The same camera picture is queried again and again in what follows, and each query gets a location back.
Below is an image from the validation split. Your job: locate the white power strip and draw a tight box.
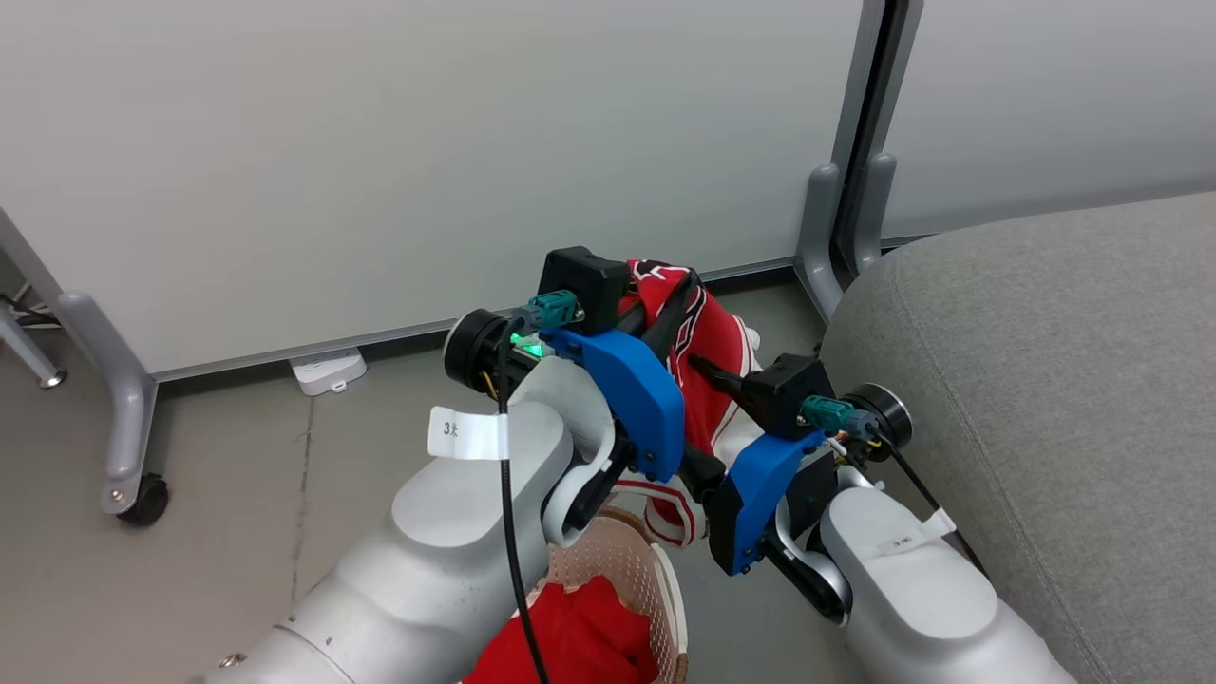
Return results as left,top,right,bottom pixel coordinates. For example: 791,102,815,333
289,348,369,397

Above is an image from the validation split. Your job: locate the grey metal stand leg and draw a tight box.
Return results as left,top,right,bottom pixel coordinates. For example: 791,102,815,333
0,302,68,390

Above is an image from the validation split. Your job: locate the grey partition post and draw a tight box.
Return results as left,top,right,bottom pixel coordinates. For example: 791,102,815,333
794,0,924,324

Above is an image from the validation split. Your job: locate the beige perforated laundry basket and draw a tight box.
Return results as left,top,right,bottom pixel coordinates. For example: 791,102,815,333
521,506,691,684

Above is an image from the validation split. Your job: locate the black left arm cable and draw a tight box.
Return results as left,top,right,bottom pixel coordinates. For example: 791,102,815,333
494,321,552,684

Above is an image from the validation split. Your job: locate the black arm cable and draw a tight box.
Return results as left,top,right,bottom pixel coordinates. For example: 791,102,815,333
879,432,991,580
494,321,552,684

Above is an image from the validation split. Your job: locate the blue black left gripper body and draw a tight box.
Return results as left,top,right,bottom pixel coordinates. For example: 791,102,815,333
443,308,687,484

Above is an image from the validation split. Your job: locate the red garment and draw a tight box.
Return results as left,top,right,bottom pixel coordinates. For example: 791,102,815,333
464,574,662,684

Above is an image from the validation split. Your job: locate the grey fabric sofa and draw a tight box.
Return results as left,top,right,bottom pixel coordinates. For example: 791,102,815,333
820,190,1216,684

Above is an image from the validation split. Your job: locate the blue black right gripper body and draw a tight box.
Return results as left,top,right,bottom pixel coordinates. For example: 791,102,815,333
708,384,915,578

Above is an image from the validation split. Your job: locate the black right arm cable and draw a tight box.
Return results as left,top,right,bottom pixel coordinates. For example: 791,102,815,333
879,432,991,580

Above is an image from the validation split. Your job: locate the narrow white partition panel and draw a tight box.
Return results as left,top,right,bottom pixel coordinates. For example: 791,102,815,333
882,0,1216,240

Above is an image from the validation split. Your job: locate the large white partition panel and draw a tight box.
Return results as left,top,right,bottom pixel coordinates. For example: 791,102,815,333
0,0,865,383

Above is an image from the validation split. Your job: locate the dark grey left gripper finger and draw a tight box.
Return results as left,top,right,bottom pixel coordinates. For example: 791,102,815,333
617,272,702,338
688,353,761,408
642,285,704,364

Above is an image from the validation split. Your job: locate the white paper tag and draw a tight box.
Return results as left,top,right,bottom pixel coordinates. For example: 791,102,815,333
427,406,511,463
874,507,957,558

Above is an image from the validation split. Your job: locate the grey partition leg with caster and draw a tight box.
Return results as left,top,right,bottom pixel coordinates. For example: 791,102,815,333
55,290,172,528

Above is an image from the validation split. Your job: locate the red white sports jersey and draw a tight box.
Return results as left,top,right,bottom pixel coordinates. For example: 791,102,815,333
608,257,763,549

